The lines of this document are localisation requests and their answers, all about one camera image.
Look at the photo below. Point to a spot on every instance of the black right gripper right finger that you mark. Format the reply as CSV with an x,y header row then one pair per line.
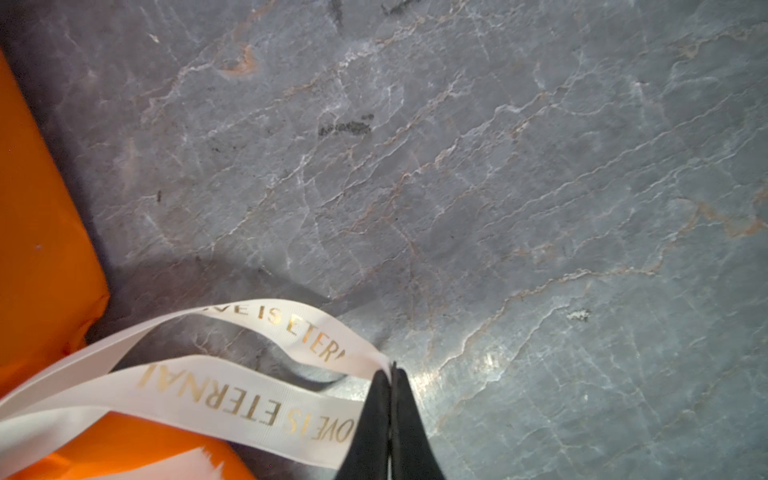
x,y
411,455

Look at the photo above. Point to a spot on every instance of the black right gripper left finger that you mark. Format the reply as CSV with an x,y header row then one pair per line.
x,y
368,454

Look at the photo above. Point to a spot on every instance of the cream printed ribbon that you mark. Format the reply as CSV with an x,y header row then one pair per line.
x,y
198,393

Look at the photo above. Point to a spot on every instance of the orange yellow wrapping paper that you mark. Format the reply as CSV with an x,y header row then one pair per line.
x,y
52,290

